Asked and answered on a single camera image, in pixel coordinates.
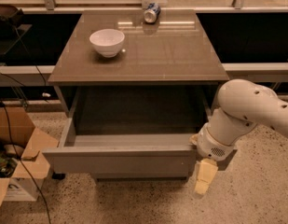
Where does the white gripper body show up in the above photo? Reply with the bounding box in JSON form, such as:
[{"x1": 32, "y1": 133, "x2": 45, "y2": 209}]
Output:
[{"x1": 196, "y1": 122, "x2": 235, "y2": 161}]

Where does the grey top drawer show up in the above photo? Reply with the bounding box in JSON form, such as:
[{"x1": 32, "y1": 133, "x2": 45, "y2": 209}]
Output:
[{"x1": 43, "y1": 86, "x2": 211, "y2": 180}]

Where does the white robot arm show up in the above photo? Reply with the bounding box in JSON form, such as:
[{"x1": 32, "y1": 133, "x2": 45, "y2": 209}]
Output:
[{"x1": 190, "y1": 79, "x2": 288, "y2": 195}]

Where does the grey drawer cabinet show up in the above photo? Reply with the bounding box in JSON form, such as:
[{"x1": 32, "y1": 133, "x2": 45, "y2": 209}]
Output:
[{"x1": 48, "y1": 9, "x2": 230, "y2": 183}]

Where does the open cardboard box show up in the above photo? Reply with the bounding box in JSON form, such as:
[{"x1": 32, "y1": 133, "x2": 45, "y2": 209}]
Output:
[{"x1": 0, "y1": 107, "x2": 59, "y2": 207}]

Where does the white ceramic bowl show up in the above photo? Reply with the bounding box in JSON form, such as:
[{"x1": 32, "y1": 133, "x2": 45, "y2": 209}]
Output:
[{"x1": 89, "y1": 29, "x2": 125, "y2": 58}]

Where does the blue white soda can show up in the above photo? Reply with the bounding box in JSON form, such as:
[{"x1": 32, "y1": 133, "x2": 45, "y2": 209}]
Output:
[{"x1": 144, "y1": 3, "x2": 161, "y2": 23}]

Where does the black floor bar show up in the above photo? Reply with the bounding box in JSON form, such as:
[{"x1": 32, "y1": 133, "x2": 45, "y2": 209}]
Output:
[{"x1": 52, "y1": 173, "x2": 65, "y2": 180}]

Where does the white cup in box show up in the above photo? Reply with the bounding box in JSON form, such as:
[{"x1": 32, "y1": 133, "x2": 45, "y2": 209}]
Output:
[{"x1": 4, "y1": 144, "x2": 24, "y2": 158}]

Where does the green packet in box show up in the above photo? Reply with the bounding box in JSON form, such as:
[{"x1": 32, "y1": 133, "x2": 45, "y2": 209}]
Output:
[{"x1": 0, "y1": 148, "x2": 17, "y2": 178}]

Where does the dark device on shelf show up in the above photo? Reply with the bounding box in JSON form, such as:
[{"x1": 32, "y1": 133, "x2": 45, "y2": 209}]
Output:
[{"x1": 0, "y1": 5, "x2": 24, "y2": 38}]

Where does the white cable plug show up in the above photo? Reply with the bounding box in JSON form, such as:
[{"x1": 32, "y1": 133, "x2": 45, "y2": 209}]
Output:
[{"x1": 42, "y1": 92, "x2": 51, "y2": 97}]

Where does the black cable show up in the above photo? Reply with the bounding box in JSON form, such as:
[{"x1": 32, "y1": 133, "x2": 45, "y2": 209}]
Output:
[{"x1": 0, "y1": 66, "x2": 52, "y2": 224}]

